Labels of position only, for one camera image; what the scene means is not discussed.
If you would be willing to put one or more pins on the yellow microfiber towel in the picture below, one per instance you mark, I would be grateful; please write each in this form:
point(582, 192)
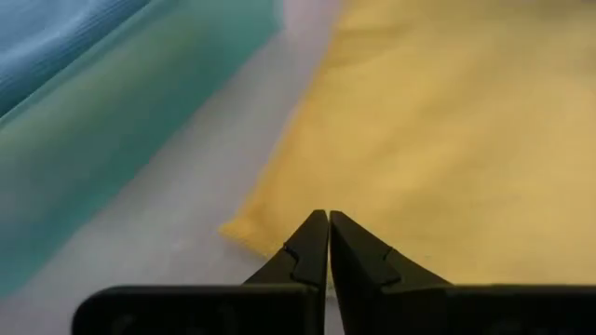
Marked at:
point(442, 139)

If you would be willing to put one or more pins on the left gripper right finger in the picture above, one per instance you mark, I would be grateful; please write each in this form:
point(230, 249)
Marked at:
point(368, 288)

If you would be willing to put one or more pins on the blue microfiber towel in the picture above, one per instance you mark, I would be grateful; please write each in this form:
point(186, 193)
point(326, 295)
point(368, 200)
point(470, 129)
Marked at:
point(42, 37)

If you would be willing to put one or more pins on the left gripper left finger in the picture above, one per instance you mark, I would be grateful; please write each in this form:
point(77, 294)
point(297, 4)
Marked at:
point(302, 279)

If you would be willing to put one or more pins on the translucent teal plastic bin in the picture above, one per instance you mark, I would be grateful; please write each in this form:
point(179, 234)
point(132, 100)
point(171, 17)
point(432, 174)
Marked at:
point(93, 139)

